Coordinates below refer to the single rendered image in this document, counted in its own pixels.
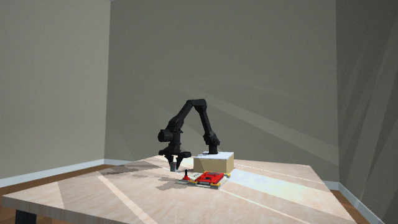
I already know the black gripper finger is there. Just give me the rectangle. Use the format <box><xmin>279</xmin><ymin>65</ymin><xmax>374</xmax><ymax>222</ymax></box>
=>
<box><xmin>176</xmin><ymin>157</ymin><xmax>183</xmax><ymax>169</ymax></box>
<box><xmin>164</xmin><ymin>156</ymin><xmax>174</xmax><ymax>165</ymax></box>

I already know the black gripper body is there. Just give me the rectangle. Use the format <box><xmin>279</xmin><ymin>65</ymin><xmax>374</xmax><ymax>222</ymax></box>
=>
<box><xmin>159</xmin><ymin>141</ymin><xmax>192</xmax><ymax>158</ymax></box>

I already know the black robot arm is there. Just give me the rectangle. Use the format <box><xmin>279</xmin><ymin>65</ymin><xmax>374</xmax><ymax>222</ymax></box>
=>
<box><xmin>158</xmin><ymin>99</ymin><xmax>220</xmax><ymax>156</ymax></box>

